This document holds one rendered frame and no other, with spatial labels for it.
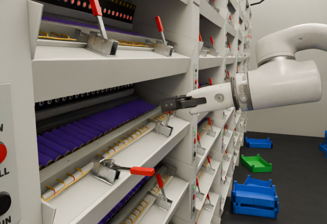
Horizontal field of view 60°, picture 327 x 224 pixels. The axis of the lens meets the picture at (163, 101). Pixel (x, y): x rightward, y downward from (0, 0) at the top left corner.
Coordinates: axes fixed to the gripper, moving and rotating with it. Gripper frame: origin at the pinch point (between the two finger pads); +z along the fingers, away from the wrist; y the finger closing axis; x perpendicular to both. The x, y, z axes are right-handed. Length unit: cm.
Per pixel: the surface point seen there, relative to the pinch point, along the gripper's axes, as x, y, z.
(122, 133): -3.0, -14.2, 6.1
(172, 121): -6.4, 11.4, 4.5
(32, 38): 12.2, -42.6, -3.5
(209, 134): -25, 69, 8
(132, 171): -6.1, -27.3, -1.8
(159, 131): -6.2, -1.0, 3.6
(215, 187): -60, 88, 14
